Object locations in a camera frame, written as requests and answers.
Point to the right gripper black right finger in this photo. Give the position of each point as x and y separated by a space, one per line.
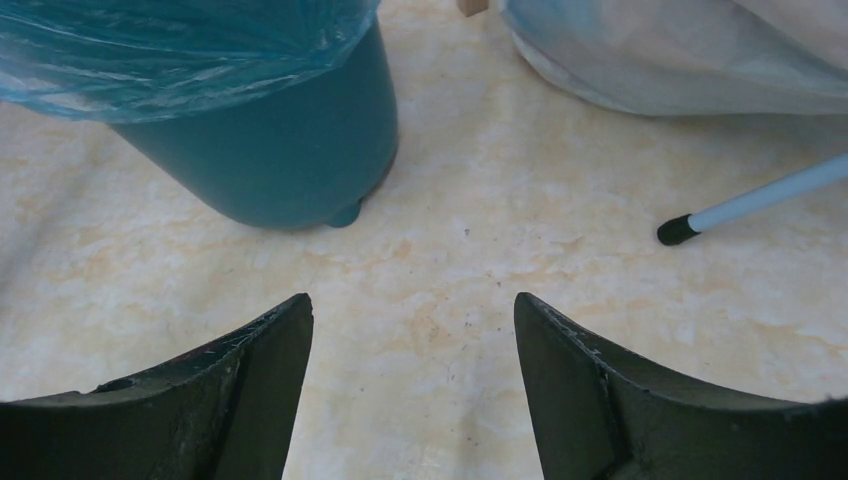
602 411

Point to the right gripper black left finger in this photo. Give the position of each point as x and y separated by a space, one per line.
223 410

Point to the blue plastic trash bag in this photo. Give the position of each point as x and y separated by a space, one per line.
143 61

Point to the teal plastic trash bin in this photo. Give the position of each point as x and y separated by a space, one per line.
305 156

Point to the large translucent stuffed bag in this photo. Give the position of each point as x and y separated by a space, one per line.
689 57

